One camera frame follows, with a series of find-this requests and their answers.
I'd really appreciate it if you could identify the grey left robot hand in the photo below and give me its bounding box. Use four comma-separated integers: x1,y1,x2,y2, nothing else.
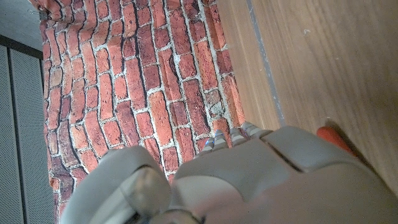
58,121,398,224

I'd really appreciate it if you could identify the brick print backdrop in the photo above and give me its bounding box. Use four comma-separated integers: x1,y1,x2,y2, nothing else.
29,0,247,224

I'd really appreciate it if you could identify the dark perforated panel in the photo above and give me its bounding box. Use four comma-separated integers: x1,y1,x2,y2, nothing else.
0,34,60,224

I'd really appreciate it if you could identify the red handled utensil on table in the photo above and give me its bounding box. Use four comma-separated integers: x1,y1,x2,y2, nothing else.
316,126,356,156

